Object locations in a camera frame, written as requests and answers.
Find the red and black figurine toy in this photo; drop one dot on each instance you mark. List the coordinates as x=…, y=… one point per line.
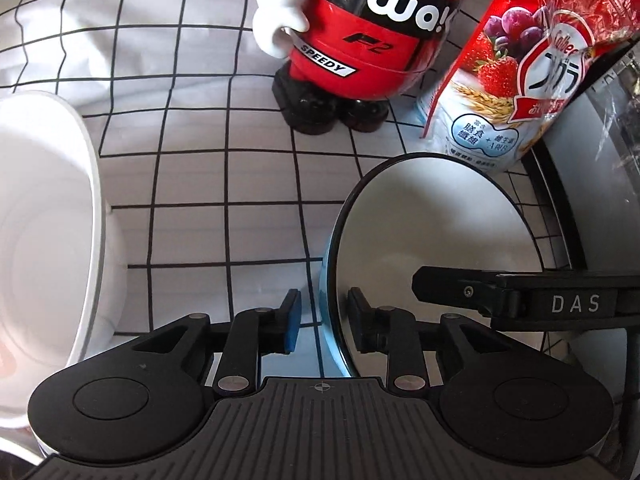
x=370, y=30

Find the grey panel with black frame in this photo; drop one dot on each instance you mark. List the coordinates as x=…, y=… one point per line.
x=590, y=160

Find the white bowl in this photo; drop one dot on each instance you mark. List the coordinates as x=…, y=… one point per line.
x=45, y=240

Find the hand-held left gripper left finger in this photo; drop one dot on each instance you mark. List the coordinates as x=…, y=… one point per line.
x=291, y=321

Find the blue plate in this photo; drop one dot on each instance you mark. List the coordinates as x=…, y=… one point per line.
x=430, y=220

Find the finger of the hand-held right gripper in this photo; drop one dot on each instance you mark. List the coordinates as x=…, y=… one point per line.
x=450, y=287

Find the red cereal bag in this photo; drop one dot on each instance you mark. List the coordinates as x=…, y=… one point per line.
x=500, y=85

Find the white black grid tablecloth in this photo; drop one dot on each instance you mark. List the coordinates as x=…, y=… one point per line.
x=200, y=160

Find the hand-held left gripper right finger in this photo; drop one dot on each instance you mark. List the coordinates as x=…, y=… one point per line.
x=357, y=311

